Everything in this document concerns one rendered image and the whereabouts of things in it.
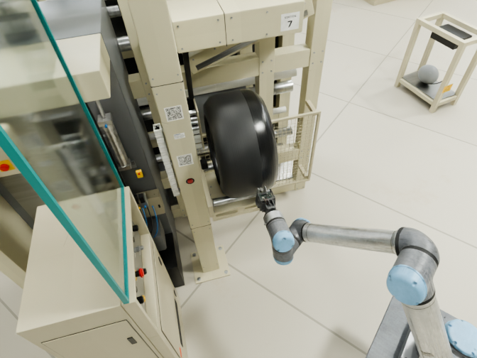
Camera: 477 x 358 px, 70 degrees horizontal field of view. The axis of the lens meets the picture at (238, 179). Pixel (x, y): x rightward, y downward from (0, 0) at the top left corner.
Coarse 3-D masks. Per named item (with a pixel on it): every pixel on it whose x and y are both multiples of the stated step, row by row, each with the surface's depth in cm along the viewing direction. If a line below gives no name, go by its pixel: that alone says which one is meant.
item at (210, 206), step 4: (200, 164) 206; (200, 168) 203; (204, 176) 199; (204, 180) 197; (204, 184) 195; (204, 188) 193; (208, 188) 193; (204, 192) 191; (208, 192) 191; (208, 196) 189; (208, 200) 187; (208, 204) 186; (212, 204) 189; (208, 208) 185; (212, 208) 186; (212, 212) 189; (212, 216) 191
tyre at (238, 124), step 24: (216, 96) 168; (240, 96) 165; (216, 120) 158; (240, 120) 157; (264, 120) 158; (216, 144) 158; (240, 144) 156; (264, 144) 157; (216, 168) 199; (240, 168) 159; (264, 168) 162; (240, 192) 170
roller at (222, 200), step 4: (224, 196) 192; (248, 196) 193; (252, 196) 193; (212, 200) 194; (216, 200) 190; (220, 200) 190; (224, 200) 191; (228, 200) 191; (232, 200) 192; (236, 200) 192; (240, 200) 194; (216, 204) 190; (220, 204) 191; (224, 204) 192
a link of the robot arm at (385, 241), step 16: (304, 224) 155; (320, 224) 150; (304, 240) 155; (320, 240) 147; (336, 240) 140; (352, 240) 134; (368, 240) 128; (384, 240) 124; (400, 240) 117; (416, 240) 113
